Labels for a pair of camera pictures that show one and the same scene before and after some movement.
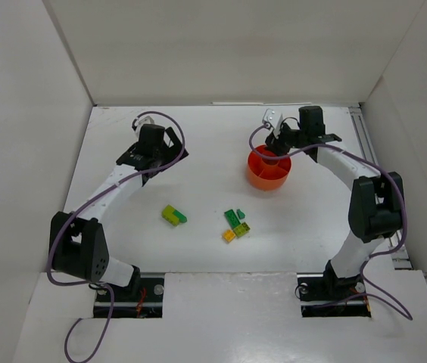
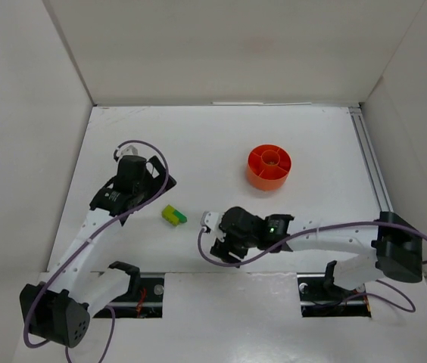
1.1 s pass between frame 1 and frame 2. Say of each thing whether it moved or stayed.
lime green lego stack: stayed
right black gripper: moved
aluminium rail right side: stayed
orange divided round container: stayed
